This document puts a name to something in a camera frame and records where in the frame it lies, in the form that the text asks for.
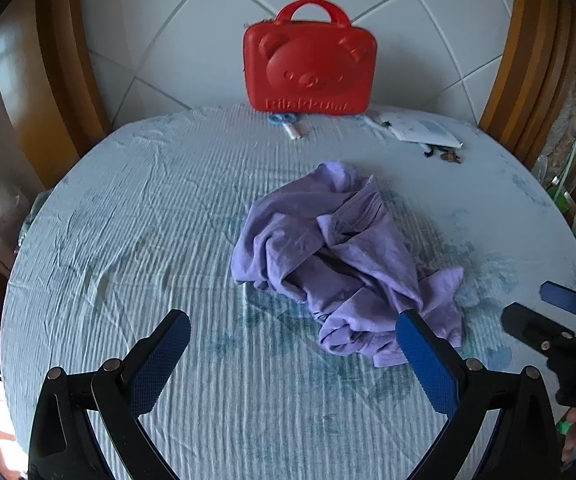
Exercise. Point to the wooden chair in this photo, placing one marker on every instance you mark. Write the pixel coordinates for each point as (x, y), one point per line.
(533, 60)
(68, 75)

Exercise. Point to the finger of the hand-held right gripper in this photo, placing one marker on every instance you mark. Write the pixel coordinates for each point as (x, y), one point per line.
(528, 322)
(563, 297)

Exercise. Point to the white paper booklet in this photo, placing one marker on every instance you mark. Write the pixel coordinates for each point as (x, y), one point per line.
(420, 127)

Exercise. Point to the red bear carry case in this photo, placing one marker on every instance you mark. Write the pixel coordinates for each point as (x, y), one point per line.
(310, 70)

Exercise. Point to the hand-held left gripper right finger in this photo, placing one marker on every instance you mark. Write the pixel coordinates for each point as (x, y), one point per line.
(425, 360)

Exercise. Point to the white marker pen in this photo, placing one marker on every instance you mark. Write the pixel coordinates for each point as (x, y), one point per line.
(295, 132)

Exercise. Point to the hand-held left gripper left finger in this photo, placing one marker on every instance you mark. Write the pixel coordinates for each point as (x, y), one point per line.
(160, 355)

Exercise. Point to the light blue tablecloth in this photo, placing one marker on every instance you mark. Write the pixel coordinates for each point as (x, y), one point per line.
(143, 240)

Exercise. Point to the blue scissors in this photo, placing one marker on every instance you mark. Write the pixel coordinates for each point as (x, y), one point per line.
(282, 119)

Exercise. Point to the purple shirt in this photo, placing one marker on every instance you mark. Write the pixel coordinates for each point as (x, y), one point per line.
(348, 260)

